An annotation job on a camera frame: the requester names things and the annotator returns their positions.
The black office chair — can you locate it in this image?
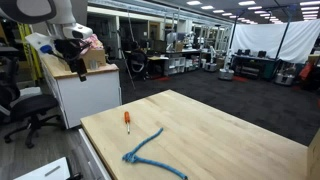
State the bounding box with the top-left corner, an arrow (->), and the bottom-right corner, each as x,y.
0,56 -> 65,150

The black round chair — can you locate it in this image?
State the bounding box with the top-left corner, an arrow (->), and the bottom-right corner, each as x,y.
127,49 -> 149,81

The brown cardboard box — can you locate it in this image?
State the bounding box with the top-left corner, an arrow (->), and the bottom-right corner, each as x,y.
80,48 -> 108,71

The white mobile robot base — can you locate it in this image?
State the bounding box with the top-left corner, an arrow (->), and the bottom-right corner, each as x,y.
218,49 -> 235,81

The white cabinet with wood top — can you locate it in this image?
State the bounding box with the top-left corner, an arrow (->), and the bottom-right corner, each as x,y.
39,53 -> 123,130

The orange handled screwdriver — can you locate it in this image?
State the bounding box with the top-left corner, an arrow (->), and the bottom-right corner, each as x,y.
123,110 -> 132,135

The light wooden box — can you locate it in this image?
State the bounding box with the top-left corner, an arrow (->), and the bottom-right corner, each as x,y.
306,128 -> 320,180

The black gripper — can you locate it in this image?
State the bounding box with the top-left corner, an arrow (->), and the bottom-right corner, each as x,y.
54,38 -> 92,83

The blue rope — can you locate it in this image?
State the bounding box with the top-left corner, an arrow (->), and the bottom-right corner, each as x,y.
121,127 -> 189,180

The pink cloth bundle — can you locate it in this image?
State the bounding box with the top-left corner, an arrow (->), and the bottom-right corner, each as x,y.
79,33 -> 105,55

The white cube shelf unit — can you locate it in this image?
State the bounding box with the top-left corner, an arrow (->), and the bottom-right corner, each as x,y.
163,56 -> 187,77

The white flat box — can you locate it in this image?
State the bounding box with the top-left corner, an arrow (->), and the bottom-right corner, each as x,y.
13,156 -> 72,180

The dark table with monitors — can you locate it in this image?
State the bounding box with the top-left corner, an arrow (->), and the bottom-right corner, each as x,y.
232,49 -> 278,81

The yellow black striped post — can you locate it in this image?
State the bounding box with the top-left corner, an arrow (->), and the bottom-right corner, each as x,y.
16,22 -> 44,82

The white backdrop curtain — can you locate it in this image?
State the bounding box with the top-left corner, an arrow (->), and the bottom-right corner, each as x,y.
230,19 -> 320,65

